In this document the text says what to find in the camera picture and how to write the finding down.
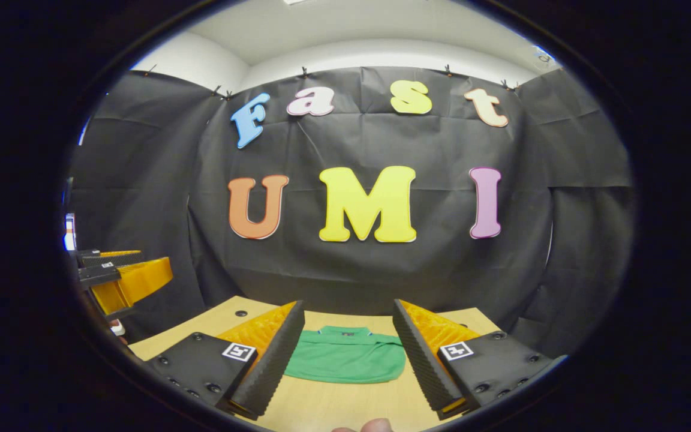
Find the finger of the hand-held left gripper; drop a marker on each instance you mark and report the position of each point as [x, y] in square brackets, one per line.
[108, 259]
[99, 275]

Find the green T-shirt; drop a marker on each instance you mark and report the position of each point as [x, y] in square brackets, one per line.
[345, 360]

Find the black backdrop cloth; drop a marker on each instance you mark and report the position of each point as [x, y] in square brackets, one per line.
[351, 144]

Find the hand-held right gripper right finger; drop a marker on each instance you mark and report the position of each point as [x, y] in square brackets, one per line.
[423, 366]

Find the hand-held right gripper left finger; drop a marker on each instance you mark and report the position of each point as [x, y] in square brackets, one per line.
[273, 366]

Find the computer monitor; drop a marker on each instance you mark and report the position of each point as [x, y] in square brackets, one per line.
[70, 234]

